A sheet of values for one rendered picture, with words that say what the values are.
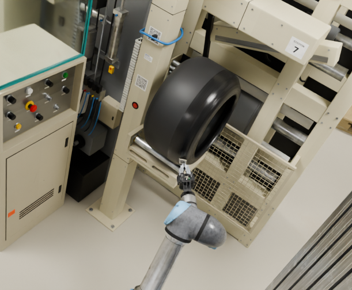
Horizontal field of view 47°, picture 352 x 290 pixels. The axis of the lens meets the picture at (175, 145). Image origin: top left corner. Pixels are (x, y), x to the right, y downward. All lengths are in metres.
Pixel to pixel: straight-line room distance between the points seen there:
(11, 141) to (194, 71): 1.00
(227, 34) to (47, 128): 1.12
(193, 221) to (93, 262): 1.41
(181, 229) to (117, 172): 1.22
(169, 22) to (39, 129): 0.90
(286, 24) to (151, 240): 1.79
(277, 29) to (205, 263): 1.76
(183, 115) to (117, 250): 1.32
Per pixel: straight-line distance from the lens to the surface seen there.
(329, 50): 2.16
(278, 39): 2.07
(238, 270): 3.15
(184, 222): 1.56
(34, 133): 2.27
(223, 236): 1.61
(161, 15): 2.03
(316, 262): 0.97
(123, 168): 2.65
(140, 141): 2.32
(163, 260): 1.63
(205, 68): 2.04
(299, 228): 3.69
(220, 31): 2.34
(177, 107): 1.94
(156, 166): 2.29
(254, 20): 2.10
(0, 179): 2.31
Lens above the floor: 2.45
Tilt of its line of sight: 40 degrees down
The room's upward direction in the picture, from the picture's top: 21 degrees clockwise
